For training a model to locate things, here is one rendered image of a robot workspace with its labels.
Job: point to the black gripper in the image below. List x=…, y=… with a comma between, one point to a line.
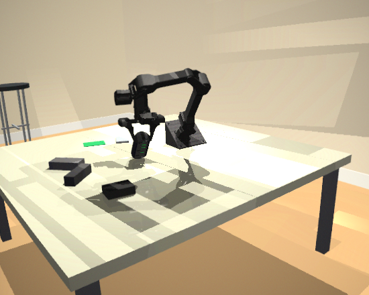
x=127, y=123

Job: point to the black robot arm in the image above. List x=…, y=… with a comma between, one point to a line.
x=147, y=83

